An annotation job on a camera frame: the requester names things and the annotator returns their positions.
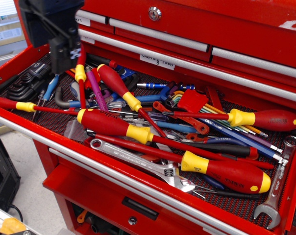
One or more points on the right red yellow screwdriver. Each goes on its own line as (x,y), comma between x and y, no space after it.
(273,120)

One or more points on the blue long hex key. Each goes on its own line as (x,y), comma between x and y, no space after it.
(262,149)

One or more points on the black red slim screwdriver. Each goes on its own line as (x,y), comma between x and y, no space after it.
(247,152)

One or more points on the blue metal bit driver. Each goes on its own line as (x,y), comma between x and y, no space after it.
(161,85)

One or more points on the black hex key set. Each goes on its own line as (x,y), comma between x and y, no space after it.
(33,82)

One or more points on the chrome combination wrench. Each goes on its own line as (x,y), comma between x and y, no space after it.
(270,206)

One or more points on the magenta pen tool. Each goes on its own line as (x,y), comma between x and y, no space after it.
(96,89)

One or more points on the white cutting tools label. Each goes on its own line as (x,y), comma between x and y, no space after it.
(157,62)

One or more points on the upright red yellow screwdriver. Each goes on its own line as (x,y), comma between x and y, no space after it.
(80,76)

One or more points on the chrome adjustable wrench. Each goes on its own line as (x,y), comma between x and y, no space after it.
(167,172)

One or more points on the blue precision screwdriver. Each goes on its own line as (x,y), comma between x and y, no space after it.
(53,83)

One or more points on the silver cabinet lock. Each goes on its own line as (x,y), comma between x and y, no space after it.
(154,13)

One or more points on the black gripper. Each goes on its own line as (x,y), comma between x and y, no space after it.
(53,22)

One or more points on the white markers label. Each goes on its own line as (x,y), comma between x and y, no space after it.
(83,21)

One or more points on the black box on floor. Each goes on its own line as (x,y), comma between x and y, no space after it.
(9,179)

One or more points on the large central red screwdriver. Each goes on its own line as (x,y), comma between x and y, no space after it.
(103,122)

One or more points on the large front red screwdriver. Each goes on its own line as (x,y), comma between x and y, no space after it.
(239,176)

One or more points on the rainbow hex key set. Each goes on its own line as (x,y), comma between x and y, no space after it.
(194,102)

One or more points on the medium red yellow screwdriver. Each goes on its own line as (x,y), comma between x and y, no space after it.
(113,81)

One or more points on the red flat stamped wrench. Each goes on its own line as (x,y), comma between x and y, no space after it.
(199,126)

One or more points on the large black hex key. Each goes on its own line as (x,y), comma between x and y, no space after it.
(59,100)

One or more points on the red tool chest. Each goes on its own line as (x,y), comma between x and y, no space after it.
(242,53)

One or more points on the thin red yellow screwdriver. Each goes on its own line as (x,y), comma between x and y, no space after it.
(30,107)

